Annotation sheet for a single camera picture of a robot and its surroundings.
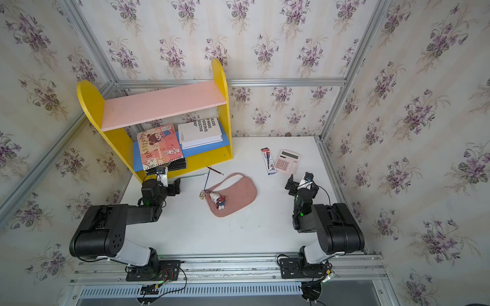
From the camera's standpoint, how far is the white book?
3.20ft

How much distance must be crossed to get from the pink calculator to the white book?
0.35 meters

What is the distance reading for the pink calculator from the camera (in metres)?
1.04
